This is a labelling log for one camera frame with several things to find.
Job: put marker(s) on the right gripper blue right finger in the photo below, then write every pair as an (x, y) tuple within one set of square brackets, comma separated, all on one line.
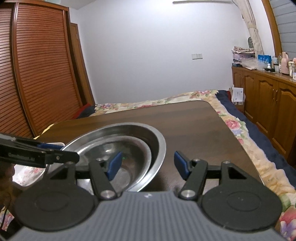
[(193, 172)]

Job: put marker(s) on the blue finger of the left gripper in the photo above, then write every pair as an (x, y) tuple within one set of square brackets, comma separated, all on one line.
[(53, 146)]

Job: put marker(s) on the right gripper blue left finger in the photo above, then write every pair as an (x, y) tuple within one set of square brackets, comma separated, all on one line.
[(102, 173)]

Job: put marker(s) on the medium deep steel bowl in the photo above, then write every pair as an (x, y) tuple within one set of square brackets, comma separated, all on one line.
[(136, 158)]

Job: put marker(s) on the large steel bowl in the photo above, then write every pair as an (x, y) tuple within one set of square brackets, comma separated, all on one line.
[(150, 135)]

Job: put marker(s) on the left hand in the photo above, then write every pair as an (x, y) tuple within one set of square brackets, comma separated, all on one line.
[(7, 173)]

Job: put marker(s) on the wooden louvered wardrobe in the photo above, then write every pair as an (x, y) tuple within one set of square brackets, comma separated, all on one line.
[(43, 74)]

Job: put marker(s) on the white paper bag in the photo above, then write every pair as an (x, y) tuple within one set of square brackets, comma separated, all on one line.
[(237, 95)]

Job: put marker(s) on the wooden cabinet counter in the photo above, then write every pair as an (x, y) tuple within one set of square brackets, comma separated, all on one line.
[(270, 105)]

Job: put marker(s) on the stack of folded fabric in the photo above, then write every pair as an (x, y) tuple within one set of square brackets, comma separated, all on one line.
[(240, 54)]

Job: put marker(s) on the blue box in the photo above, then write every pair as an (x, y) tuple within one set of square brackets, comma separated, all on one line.
[(265, 58)]

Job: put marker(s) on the pink thermos jug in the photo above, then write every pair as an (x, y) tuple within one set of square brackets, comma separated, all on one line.
[(284, 64)]

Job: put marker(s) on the beige curtain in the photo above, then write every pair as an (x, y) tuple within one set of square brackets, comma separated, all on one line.
[(249, 19)]

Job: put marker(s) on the window roller blind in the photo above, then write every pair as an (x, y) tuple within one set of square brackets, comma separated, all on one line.
[(284, 13)]

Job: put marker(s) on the white wall switch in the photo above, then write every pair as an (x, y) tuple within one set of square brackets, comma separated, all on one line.
[(197, 56)]

